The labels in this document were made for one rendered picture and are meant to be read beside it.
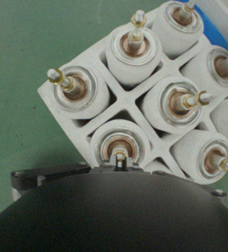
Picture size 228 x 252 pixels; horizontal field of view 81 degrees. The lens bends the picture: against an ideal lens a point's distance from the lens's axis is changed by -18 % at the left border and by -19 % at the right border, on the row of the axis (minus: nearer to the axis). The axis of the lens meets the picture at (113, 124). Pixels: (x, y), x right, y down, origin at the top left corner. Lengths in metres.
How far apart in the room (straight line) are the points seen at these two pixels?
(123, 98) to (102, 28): 0.33
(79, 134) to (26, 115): 0.30
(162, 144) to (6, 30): 0.74
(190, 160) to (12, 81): 0.60
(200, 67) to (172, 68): 0.07
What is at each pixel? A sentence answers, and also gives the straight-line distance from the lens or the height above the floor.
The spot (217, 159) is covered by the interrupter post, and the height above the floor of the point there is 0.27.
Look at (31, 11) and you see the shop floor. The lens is 0.76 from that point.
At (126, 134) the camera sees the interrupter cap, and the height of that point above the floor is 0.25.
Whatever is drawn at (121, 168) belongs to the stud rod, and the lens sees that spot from 0.16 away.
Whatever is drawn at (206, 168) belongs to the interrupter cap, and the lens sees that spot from 0.29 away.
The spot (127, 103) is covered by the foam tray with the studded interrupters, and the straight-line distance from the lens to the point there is 0.31.
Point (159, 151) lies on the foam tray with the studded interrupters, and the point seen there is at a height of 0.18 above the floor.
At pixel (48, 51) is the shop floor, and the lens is 0.60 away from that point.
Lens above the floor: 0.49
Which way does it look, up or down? 87 degrees down
